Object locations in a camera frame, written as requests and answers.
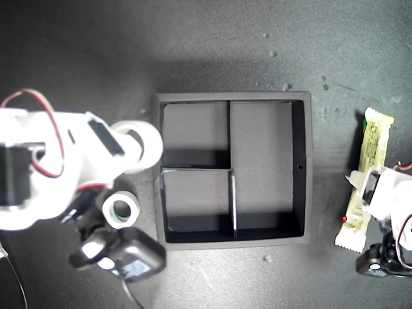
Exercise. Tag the large white tape roll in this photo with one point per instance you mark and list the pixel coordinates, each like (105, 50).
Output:
(153, 141)

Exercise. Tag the cream snack bar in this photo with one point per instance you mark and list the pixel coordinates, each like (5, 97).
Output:
(375, 141)

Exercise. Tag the small white tape roll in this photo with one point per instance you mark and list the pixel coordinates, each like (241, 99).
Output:
(107, 212)

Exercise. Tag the black compartment tray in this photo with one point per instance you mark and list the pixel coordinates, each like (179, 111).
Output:
(260, 154)

